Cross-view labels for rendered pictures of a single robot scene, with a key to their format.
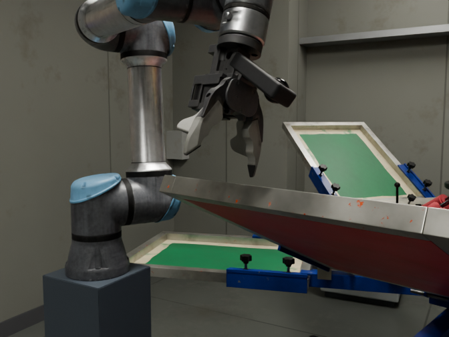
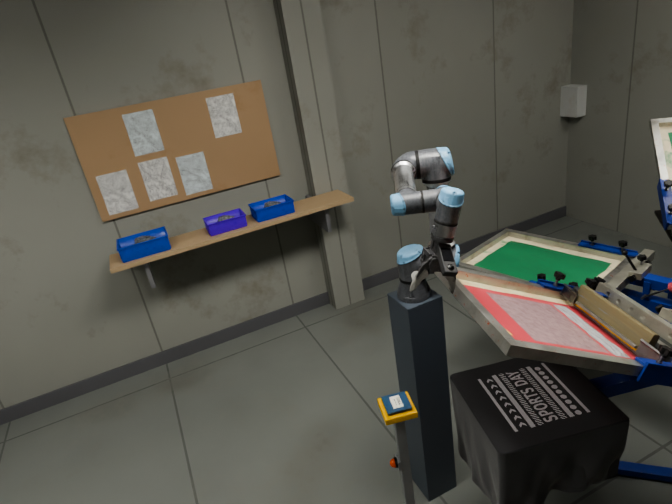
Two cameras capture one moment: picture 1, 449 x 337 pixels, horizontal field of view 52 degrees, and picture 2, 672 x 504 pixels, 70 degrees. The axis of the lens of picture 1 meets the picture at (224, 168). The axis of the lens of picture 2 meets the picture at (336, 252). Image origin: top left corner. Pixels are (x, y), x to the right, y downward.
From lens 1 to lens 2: 1.16 m
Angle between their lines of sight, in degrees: 43
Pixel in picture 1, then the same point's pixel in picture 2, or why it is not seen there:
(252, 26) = (443, 233)
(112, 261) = (417, 294)
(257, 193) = (461, 296)
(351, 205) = (485, 322)
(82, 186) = (400, 256)
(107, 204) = (413, 267)
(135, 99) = not seen: hidden behind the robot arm
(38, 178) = not seen: hidden behind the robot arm
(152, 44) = (437, 176)
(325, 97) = not seen: outside the picture
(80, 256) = (402, 290)
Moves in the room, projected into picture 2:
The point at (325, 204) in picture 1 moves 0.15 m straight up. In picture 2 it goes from (479, 316) to (477, 275)
